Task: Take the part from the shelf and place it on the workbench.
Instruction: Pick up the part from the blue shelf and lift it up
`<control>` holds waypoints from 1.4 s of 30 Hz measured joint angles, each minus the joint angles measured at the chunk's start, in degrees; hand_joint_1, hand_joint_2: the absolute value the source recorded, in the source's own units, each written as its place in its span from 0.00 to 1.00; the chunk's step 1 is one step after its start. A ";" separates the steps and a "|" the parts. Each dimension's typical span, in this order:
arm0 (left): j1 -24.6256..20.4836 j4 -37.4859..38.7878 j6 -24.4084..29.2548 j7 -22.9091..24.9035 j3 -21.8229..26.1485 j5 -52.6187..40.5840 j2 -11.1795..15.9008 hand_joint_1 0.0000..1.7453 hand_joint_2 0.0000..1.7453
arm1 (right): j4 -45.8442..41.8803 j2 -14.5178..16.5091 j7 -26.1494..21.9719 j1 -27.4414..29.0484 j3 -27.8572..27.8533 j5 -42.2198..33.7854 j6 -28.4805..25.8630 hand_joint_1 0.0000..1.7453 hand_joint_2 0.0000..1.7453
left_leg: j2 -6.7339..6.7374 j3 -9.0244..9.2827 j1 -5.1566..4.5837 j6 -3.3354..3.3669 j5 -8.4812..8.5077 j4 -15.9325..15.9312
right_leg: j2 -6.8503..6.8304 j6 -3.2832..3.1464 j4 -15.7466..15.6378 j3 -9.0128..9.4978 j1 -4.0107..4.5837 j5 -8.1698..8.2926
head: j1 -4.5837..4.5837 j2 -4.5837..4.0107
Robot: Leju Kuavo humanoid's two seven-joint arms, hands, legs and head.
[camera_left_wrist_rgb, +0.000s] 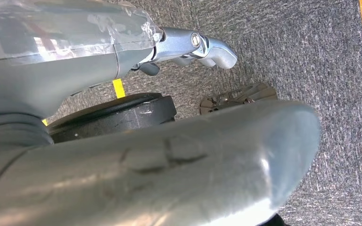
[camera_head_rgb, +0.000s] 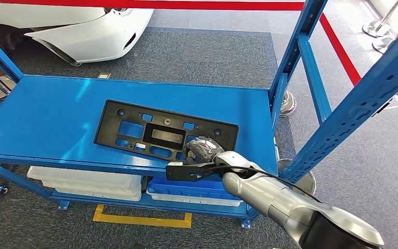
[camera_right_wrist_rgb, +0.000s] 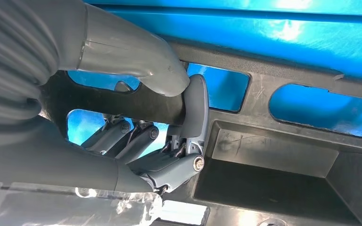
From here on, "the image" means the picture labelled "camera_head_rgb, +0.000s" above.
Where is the white translucent plastic bin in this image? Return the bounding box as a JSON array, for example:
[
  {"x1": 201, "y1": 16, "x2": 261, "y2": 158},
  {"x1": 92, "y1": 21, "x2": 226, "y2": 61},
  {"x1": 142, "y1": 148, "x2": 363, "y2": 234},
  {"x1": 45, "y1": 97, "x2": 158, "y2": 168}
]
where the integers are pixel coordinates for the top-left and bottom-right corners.
[
  {"x1": 41, "y1": 180, "x2": 143, "y2": 197},
  {"x1": 53, "y1": 189, "x2": 143, "y2": 202},
  {"x1": 26, "y1": 166, "x2": 143, "y2": 188}
]

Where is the white bin under blue crate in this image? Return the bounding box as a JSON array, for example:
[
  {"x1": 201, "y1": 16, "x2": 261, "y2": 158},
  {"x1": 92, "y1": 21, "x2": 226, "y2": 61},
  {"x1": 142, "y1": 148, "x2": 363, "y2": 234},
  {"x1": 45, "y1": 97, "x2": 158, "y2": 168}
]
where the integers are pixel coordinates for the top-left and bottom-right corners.
[{"x1": 147, "y1": 190, "x2": 244, "y2": 208}]

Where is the large blue metal shelf rack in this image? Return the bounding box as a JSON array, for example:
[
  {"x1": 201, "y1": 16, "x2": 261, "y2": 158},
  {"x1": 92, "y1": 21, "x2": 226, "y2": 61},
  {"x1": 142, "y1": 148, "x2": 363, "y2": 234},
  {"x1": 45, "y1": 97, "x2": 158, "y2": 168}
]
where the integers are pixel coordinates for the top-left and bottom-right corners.
[{"x1": 0, "y1": 0, "x2": 398, "y2": 230}]

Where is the red barrier belt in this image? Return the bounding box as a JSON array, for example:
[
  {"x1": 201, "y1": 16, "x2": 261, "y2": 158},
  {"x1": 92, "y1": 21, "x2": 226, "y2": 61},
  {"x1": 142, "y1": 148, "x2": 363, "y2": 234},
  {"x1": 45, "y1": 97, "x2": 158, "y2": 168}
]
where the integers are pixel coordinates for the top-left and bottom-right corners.
[
  {"x1": 0, "y1": 0, "x2": 305, "y2": 11},
  {"x1": 319, "y1": 13, "x2": 362, "y2": 87}
]

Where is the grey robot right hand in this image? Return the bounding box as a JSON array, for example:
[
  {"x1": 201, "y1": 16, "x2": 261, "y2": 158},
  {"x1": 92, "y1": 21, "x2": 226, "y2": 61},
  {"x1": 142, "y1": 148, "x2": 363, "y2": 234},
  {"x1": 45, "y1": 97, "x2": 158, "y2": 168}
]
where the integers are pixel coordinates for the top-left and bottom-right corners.
[{"x1": 182, "y1": 136, "x2": 226, "y2": 165}]

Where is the blue plastic crate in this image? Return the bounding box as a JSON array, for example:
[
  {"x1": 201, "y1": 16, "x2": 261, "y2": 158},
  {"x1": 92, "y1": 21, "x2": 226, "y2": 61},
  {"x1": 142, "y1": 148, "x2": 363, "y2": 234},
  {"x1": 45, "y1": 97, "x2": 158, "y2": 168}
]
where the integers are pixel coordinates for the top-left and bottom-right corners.
[{"x1": 147, "y1": 176, "x2": 243, "y2": 202}]

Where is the black plastic plate bracket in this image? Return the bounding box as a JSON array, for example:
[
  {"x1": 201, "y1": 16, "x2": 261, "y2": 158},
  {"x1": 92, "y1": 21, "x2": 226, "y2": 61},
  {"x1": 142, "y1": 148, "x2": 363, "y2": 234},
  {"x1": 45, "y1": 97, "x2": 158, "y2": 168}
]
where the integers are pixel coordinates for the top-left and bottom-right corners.
[{"x1": 93, "y1": 100, "x2": 240, "y2": 163}]

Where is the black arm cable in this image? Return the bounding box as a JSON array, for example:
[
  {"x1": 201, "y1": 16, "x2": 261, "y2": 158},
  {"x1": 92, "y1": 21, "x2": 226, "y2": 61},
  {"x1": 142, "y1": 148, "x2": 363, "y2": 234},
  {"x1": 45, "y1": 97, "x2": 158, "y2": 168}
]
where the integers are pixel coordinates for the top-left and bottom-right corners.
[{"x1": 195, "y1": 165, "x2": 323, "y2": 204}]

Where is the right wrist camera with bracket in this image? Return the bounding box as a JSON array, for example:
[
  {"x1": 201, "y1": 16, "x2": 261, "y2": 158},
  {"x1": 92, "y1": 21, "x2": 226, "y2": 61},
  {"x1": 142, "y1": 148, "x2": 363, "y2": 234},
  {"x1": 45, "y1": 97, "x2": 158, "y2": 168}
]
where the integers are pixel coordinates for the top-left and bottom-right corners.
[{"x1": 165, "y1": 161, "x2": 222, "y2": 183}]

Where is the yellow floor tape marker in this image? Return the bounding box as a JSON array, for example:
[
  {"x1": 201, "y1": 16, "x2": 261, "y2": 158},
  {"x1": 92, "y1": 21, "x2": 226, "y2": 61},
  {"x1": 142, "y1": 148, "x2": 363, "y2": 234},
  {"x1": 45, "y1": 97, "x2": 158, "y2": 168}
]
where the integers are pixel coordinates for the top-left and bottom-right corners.
[{"x1": 92, "y1": 204, "x2": 193, "y2": 229}]

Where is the black-topped steel stanchion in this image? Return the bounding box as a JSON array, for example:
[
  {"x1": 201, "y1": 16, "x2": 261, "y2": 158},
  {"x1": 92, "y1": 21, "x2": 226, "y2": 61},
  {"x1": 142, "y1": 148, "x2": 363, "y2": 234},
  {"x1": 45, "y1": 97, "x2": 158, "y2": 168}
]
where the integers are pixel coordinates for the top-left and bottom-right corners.
[{"x1": 276, "y1": 98, "x2": 394, "y2": 197}]

